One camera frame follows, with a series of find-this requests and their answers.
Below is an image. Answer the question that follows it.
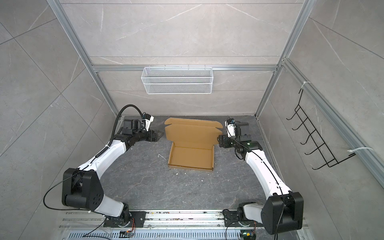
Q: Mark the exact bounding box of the brown cardboard box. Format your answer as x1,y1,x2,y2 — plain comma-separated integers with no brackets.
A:
165,118,223,172

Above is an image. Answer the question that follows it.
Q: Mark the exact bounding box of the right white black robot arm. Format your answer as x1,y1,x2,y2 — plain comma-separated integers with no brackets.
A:
218,135,304,235

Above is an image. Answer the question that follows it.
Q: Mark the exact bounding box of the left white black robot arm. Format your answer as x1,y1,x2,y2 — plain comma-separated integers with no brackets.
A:
62,129,164,221

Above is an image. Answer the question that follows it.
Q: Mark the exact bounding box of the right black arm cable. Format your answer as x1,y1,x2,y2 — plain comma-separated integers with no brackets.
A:
224,119,286,235

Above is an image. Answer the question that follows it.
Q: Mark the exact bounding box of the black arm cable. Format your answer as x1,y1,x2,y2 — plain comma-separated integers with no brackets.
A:
42,104,145,211
224,119,286,235

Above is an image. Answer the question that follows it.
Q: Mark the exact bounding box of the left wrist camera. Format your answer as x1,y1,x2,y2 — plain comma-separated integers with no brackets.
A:
123,113,155,133

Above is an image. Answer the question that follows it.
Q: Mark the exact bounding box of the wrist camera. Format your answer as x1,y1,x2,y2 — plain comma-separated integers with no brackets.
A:
123,113,155,133
225,118,250,138

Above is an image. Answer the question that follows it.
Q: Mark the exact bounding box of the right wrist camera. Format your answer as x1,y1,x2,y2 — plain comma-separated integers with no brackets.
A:
225,118,250,138

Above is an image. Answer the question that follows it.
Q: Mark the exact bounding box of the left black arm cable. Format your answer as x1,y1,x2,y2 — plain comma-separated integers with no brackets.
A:
42,104,145,211

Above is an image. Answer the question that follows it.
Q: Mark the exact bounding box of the white wire mesh basket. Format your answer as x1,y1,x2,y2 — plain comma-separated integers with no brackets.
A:
141,67,214,95

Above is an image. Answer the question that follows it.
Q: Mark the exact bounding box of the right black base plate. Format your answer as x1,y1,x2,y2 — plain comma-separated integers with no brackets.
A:
222,209,263,227

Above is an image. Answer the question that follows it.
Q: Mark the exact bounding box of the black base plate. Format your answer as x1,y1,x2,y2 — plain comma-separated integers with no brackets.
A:
103,211,146,228
222,209,263,227

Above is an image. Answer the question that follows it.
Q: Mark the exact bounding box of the aluminium mounting rail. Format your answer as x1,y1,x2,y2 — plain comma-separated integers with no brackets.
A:
58,208,310,230

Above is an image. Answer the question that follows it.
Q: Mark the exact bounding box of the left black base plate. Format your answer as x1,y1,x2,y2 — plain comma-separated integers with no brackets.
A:
103,211,146,228

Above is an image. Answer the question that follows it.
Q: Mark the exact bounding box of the black wire hook rack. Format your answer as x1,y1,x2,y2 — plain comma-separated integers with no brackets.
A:
286,89,356,171

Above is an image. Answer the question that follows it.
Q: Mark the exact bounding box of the white cable duct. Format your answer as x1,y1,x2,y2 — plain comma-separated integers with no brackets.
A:
64,229,242,240

